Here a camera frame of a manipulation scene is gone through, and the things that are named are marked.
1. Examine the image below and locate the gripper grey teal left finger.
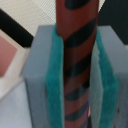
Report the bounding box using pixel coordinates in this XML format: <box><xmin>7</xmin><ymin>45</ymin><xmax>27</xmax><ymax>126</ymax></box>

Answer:
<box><xmin>22</xmin><ymin>25</ymin><xmax>64</xmax><ymax>128</ymax></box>

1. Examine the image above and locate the gripper grey teal right finger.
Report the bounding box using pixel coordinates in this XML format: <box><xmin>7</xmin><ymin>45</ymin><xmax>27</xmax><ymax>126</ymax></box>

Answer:
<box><xmin>89</xmin><ymin>26</ymin><xmax>128</xmax><ymax>128</ymax></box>

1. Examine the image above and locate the brown toy sausage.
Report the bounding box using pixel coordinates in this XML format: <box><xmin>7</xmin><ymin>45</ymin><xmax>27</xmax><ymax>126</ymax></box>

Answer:
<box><xmin>56</xmin><ymin>0</ymin><xmax>99</xmax><ymax>128</ymax></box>

